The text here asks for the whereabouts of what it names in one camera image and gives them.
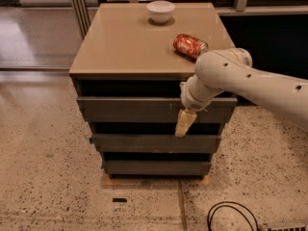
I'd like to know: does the grey top drawer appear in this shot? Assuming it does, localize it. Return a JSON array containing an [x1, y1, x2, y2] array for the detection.
[[77, 96, 237, 123]]

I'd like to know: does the white ceramic bowl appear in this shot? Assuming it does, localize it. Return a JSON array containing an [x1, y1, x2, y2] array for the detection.
[[146, 1, 175, 24]]

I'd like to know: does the grey-brown drawer cabinet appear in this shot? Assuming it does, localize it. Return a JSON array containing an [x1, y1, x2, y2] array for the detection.
[[69, 3, 234, 167]]

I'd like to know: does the grey bottom drawer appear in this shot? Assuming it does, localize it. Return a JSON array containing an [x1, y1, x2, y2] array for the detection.
[[103, 161, 211, 176]]

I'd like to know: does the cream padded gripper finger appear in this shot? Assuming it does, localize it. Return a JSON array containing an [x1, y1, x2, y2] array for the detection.
[[175, 110, 197, 138]]

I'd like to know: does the grey middle drawer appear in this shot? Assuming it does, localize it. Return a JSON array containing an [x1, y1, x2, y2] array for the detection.
[[90, 134, 221, 154]]

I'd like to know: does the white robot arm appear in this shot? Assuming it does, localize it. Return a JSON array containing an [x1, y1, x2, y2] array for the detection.
[[175, 48, 308, 138]]

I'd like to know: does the red soda can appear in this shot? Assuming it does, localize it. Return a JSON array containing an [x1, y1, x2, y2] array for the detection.
[[173, 34, 209, 60]]

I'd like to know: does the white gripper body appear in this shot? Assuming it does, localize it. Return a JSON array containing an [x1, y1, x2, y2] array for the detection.
[[180, 82, 210, 112]]

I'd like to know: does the black cable loop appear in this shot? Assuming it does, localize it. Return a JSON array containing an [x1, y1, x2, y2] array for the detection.
[[206, 201, 260, 231]]

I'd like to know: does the grey drawer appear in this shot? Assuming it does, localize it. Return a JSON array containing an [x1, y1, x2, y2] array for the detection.
[[90, 134, 221, 154], [103, 161, 211, 176], [77, 96, 237, 123]]

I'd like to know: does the grey power strip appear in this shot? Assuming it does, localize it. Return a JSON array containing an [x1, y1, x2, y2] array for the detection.
[[260, 222, 308, 231]]

